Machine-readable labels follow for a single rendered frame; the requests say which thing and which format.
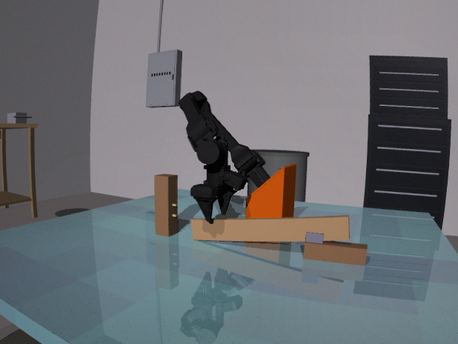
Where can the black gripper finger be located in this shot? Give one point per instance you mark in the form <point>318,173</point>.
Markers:
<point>206,206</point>
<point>224,199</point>

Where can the long tan wooden rail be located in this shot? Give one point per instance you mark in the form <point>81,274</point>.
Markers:
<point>333,228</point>

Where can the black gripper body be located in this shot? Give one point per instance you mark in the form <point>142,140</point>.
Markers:
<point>210,187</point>

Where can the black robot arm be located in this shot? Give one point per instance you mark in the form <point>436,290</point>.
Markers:
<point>202,127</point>

